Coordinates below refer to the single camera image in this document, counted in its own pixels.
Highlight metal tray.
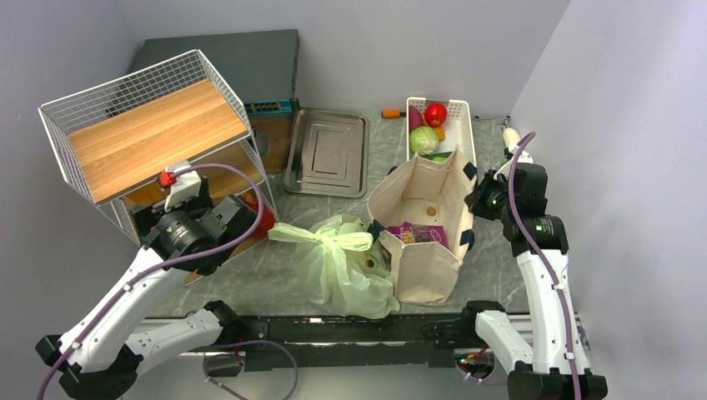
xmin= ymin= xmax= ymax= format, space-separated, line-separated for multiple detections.
xmin=283 ymin=107 xmax=369 ymax=198

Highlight red snack bag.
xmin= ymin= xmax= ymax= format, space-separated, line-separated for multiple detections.
xmin=243 ymin=197 xmax=276 ymax=238

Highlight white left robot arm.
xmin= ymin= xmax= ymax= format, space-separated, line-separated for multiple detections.
xmin=36 ymin=174 xmax=264 ymax=399

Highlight top wooden shelf board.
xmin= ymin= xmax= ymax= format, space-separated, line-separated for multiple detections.
xmin=68 ymin=79 xmax=247 ymax=204

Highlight green cabbage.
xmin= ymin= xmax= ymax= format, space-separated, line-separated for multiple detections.
xmin=409 ymin=126 xmax=439 ymax=156

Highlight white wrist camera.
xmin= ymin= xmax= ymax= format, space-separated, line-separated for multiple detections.
xmin=157 ymin=161 xmax=202 ymax=212
xmin=494 ymin=142 xmax=534 ymax=181

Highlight purple snack bag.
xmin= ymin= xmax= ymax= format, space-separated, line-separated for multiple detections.
xmin=386 ymin=222 xmax=447 ymax=247

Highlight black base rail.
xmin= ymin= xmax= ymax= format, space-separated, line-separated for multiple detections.
xmin=184 ymin=299 xmax=514 ymax=373

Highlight purple sweet potato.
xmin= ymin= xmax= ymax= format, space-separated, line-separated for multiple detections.
xmin=407 ymin=106 xmax=424 ymax=133

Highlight green avocado plastic bag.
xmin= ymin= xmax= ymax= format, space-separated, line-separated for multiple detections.
xmin=268 ymin=214 xmax=400 ymax=319

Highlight white wire shelf rack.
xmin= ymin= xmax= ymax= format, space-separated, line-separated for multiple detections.
xmin=38 ymin=49 xmax=274 ymax=240

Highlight white radish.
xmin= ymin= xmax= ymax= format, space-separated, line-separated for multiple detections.
xmin=502 ymin=127 xmax=521 ymax=148

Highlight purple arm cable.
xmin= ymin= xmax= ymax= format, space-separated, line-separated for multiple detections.
xmin=454 ymin=131 xmax=584 ymax=400
xmin=35 ymin=162 xmax=299 ymax=400

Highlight white plastic basket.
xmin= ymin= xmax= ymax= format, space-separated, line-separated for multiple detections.
xmin=404 ymin=97 xmax=478 ymax=165

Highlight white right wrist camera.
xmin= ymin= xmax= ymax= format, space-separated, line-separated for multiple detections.
xmin=494 ymin=142 xmax=534 ymax=181

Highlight beige canvas tote bag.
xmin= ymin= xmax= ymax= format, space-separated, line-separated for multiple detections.
xmin=368 ymin=149 xmax=477 ymax=306

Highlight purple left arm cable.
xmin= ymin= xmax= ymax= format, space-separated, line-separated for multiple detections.
xmin=35 ymin=162 xmax=299 ymax=400

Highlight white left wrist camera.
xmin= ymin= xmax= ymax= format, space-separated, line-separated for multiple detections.
xmin=157 ymin=161 xmax=202 ymax=212

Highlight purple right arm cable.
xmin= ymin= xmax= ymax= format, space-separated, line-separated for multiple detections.
xmin=454 ymin=131 xmax=584 ymax=400

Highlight orange small pepper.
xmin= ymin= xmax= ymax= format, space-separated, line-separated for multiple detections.
xmin=434 ymin=127 xmax=445 ymax=142

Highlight red apple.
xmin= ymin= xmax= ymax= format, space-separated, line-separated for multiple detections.
xmin=424 ymin=102 xmax=448 ymax=128

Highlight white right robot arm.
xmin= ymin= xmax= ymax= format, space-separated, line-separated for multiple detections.
xmin=459 ymin=162 xmax=609 ymax=399

